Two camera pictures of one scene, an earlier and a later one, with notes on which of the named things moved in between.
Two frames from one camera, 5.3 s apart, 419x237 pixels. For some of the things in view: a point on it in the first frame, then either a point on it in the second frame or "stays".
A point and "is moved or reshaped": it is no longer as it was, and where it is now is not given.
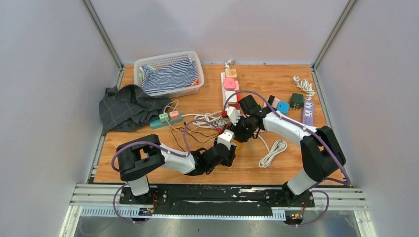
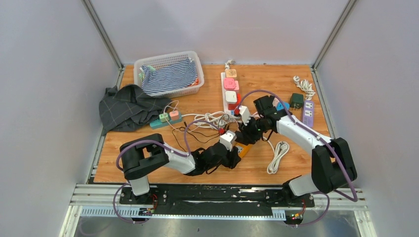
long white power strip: (223, 90) stays
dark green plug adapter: (296, 100) stays
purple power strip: (308, 113) stays
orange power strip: (238, 149) is moved or reshaped
